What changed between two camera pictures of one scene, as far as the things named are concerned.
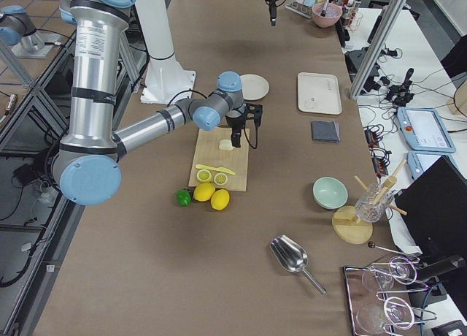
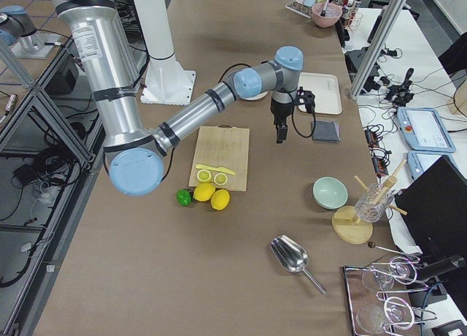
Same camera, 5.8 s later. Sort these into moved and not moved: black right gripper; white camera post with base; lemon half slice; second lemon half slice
Moved: black right gripper
Not moved: white camera post with base; lemon half slice; second lemon half slice
